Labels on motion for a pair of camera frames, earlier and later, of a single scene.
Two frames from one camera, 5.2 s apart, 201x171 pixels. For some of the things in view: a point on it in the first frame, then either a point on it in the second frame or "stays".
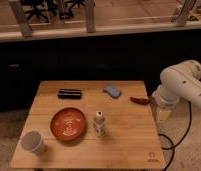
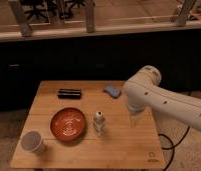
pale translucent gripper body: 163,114 → 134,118
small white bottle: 99,125 stays
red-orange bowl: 68,124 stays
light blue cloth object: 113,90 stays
